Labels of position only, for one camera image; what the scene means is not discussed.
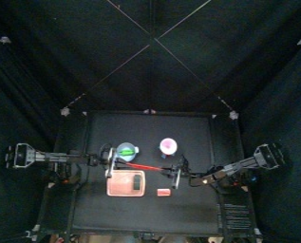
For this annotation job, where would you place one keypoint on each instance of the small pink block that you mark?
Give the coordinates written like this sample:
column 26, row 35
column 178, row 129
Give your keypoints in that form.
column 164, row 192

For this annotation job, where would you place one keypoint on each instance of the pink and white cup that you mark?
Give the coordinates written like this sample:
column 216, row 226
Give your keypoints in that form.
column 168, row 146

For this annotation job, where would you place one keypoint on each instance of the small black block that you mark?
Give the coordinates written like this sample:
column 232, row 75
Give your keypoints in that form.
column 137, row 182

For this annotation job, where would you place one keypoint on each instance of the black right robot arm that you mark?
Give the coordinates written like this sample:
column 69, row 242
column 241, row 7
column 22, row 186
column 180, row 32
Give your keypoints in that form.
column 241, row 166

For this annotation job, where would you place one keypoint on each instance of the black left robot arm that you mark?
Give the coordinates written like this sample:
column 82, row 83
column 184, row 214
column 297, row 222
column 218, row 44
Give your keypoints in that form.
column 51, row 156

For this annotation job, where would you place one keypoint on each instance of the green toy vegetable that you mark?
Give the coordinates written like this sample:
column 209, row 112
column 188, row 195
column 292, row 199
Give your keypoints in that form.
column 126, row 152

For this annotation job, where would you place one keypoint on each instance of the pink square tray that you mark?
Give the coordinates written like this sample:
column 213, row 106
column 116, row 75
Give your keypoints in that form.
column 124, row 185

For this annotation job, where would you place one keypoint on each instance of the red toy stick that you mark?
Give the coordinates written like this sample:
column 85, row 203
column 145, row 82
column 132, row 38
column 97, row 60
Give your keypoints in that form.
column 144, row 166

